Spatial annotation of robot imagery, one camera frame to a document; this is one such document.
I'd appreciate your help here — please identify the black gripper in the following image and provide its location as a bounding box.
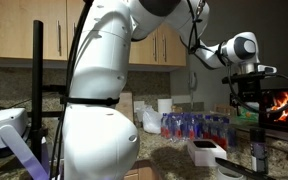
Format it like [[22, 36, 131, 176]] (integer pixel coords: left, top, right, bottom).
[[221, 72, 267, 114]]

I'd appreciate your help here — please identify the dark bottle with black cap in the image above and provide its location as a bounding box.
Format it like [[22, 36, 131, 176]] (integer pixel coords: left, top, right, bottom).
[[249, 127, 269, 174]]

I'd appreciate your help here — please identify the green tissue box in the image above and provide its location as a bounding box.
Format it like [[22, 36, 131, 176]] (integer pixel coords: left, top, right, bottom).
[[235, 99, 260, 122]]

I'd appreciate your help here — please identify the Fiji water bottle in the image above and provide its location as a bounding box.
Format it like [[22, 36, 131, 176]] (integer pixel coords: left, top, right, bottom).
[[227, 121, 237, 153], [219, 118, 229, 150], [187, 113, 198, 140], [211, 116, 221, 143], [202, 115, 212, 139]]

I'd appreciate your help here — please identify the white cardboard box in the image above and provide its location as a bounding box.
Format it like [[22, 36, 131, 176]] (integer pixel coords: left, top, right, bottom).
[[187, 139, 228, 168]]

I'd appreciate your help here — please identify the wooden chair back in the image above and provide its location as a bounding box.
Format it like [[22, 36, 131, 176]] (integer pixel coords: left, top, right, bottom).
[[213, 103, 237, 116]]

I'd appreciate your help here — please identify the laptop showing fireplace video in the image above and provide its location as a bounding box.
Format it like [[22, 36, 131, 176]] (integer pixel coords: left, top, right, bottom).
[[234, 87, 288, 145]]

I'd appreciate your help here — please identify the pack of water bottles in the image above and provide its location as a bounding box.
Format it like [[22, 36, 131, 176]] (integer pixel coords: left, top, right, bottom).
[[159, 112, 237, 152]]

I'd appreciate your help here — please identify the white tape roll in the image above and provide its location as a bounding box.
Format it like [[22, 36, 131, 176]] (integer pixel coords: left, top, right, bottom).
[[216, 165, 248, 180]]

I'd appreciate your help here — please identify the white paper towel roll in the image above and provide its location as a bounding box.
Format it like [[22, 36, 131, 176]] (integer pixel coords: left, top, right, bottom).
[[157, 98, 174, 117]]

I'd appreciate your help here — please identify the white plastic bag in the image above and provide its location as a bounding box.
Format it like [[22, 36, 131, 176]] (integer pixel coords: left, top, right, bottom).
[[142, 105, 162, 135]]

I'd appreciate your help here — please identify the wooden cutting board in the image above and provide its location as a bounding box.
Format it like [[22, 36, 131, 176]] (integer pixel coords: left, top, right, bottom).
[[115, 92, 134, 123]]

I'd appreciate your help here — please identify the wooden base cabinet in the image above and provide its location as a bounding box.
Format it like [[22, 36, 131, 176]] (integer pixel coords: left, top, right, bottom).
[[123, 159, 159, 180]]

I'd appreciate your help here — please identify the white VR headset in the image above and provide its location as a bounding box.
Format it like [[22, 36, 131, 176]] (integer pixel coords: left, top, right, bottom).
[[0, 107, 50, 180]]

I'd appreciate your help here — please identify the white wall phone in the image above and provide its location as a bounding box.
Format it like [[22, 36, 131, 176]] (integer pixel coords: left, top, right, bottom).
[[188, 71, 198, 92]]

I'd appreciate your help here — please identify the white wall outlet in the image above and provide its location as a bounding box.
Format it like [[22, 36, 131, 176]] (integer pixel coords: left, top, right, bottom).
[[133, 100, 146, 114]]

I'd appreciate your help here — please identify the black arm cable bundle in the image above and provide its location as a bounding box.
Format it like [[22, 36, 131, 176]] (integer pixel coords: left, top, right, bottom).
[[48, 0, 95, 180]]

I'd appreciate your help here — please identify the wooden wall cabinet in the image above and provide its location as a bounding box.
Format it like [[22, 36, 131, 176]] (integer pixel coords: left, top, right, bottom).
[[0, 0, 187, 68]]

